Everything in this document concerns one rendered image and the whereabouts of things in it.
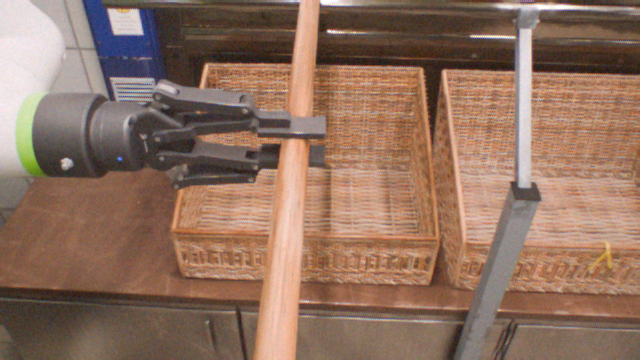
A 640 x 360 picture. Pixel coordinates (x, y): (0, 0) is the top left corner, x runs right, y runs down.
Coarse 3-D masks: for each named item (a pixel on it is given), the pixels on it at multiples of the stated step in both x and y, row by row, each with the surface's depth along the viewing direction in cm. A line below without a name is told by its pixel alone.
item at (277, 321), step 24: (312, 0) 82; (312, 24) 76; (312, 48) 72; (312, 72) 68; (288, 96) 64; (312, 96) 65; (288, 144) 56; (288, 168) 53; (288, 192) 51; (288, 216) 48; (288, 240) 46; (288, 264) 44; (264, 288) 43; (288, 288) 43; (264, 312) 41; (288, 312) 41; (264, 336) 39; (288, 336) 40
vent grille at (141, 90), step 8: (112, 80) 144; (120, 80) 144; (128, 80) 144; (136, 80) 144; (144, 80) 144; (152, 80) 143; (120, 88) 146; (128, 88) 146; (136, 88) 146; (144, 88) 146; (152, 88) 145; (120, 96) 148; (128, 96) 147; (136, 96) 147; (144, 96) 147; (152, 96) 147
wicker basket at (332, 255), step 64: (256, 64) 138; (384, 128) 145; (192, 192) 127; (256, 192) 141; (320, 192) 142; (384, 192) 142; (192, 256) 125; (256, 256) 125; (320, 256) 126; (384, 256) 114
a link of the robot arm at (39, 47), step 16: (0, 0) 60; (16, 0) 62; (0, 16) 60; (16, 16) 61; (32, 16) 63; (0, 32) 60; (16, 32) 61; (32, 32) 63; (48, 32) 65; (0, 48) 60; (16, 48) 61; (32, 48) 62; (48, 48) 64; (64, 48) 68; (32, 64) 62; (48, 64) 64; (48, 80) 64
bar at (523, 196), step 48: (144, 0) 93; (192, 0) 92; (240, 0) 92; (288, 0) 92; (336, 0) 91; (384, 0) 91; (432, 0) 91; (480, 0) 91; (528, 0) 92; (528, 48) 91; (528, 96) 90; (528, 144) 90; (528, 192) 88; (480, 288) 106; (480, 336) 113
